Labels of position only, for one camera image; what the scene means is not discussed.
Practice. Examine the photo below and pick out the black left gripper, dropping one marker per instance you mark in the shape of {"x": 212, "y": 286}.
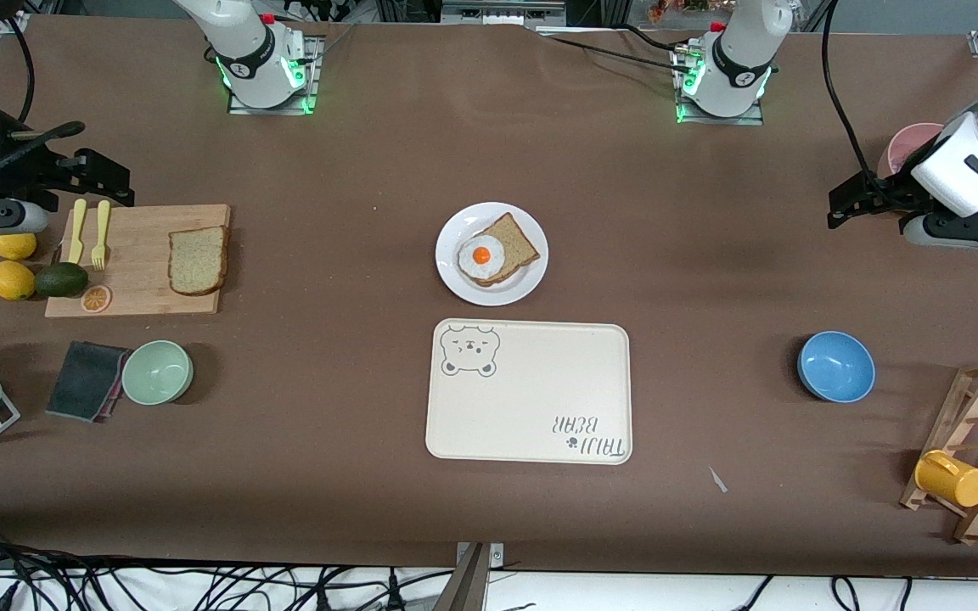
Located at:
{"x": 890, "y": 193}

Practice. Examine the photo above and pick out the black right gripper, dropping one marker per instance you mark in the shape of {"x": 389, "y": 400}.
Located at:
{"x": 17, "y": 172}

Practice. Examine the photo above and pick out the brown bread slice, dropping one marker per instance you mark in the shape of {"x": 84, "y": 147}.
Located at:
{"x": 198, "y": 260}

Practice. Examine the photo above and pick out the white round plate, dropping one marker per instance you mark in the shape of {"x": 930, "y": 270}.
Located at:
{"x": 506, "y": 293}

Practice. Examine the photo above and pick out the toy fried egg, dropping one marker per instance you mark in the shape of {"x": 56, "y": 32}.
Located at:
{"x": 480, "y": 259}

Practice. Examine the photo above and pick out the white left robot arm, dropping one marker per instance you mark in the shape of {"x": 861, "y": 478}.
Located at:
{"x": 739, "y": 51}

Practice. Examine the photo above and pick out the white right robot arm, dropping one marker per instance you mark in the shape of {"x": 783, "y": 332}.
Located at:
{"x": 243, "y": 51}

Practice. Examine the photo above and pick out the yellow plastic fork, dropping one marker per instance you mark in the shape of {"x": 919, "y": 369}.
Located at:
{"x": 101, "y": 233}

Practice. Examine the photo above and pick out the yellow plastic knife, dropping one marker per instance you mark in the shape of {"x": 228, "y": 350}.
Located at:
{"x": 76, "y": 229}

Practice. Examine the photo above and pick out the pink bowl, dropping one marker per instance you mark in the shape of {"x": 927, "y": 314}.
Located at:
{"x": 905, "y": 144}

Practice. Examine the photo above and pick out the dark green avocado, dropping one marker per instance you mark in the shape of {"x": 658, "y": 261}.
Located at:
{"x": 61, "y": 280}

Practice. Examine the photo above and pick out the wooden cutting board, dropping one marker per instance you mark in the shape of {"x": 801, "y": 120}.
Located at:
{"x": 145, "y": 288}

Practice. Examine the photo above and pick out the yellow lemon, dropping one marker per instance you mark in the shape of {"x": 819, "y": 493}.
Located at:
{"x": 14, "y": 248}
{"x": 11, "y": 281}

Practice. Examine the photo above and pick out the orange fruit slice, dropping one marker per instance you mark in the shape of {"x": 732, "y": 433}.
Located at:
{"x": 97, "y": 299}

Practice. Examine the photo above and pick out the blue bowl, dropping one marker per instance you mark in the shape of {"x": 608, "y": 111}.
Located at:
{"x": 837, "y": 367}

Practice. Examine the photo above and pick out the pale green bowl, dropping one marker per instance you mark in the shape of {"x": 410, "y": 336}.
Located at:
{"x": 158, "y": 373}

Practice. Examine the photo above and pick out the dark grey sponge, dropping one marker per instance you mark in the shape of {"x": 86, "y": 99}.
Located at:
{"x": 86, "y": 382}

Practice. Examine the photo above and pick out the wooden cup rack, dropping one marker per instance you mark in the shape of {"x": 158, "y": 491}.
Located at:
{"x": 977, "y": 399}

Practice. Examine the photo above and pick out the yellow cup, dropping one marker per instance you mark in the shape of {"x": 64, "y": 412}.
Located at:
{"x": 952, "y": 479}

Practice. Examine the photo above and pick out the small white tape scrap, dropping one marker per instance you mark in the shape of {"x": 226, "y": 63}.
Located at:
{"x": 718, "y": 480}

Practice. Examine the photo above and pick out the cream bear print tray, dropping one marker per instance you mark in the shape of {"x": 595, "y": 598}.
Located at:
{"x": 540, "y": 390}

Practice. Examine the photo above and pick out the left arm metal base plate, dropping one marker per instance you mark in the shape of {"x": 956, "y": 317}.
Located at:
{"x": 722, "y": 120}

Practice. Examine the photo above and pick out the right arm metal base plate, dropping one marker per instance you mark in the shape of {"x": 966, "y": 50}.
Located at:
{"x": 312, "y": 68}

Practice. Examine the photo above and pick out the aluminium frame structure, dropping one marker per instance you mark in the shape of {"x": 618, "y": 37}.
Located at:
{"x": 497, "y": 10}

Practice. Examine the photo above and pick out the metal post with bracket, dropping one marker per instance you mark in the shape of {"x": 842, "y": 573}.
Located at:
{"x": 474, "y": 581}

